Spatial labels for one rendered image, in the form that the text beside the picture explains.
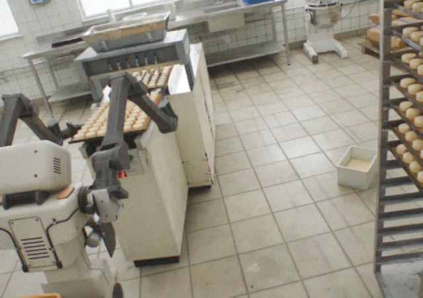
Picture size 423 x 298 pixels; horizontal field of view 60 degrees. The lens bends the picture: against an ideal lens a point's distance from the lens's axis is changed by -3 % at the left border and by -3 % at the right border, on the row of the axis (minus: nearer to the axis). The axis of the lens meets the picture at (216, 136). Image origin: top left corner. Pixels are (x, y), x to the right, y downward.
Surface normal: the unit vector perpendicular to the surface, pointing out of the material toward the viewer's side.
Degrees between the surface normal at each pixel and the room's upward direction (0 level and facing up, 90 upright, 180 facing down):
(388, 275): 0
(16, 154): 47
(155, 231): 90
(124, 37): 115
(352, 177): 90
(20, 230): 81
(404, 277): 0
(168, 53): 90
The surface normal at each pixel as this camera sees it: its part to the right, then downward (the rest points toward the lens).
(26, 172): -0.12, -0.25
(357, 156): -0.58, 0.47
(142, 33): 0.07, 0.79
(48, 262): -0.03, 0.33
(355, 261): -0.18, -0.87
